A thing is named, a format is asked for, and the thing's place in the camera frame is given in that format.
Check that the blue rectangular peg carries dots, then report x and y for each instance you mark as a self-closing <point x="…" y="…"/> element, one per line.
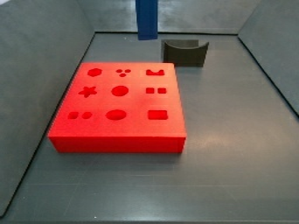
<point x="145" y="10"/>

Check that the red shape sorter block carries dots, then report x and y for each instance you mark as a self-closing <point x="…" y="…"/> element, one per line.
<point x="121" y="108"/>

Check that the black curved cradle block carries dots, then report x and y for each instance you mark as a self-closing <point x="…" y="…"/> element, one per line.
<point x="184" y="52"/>

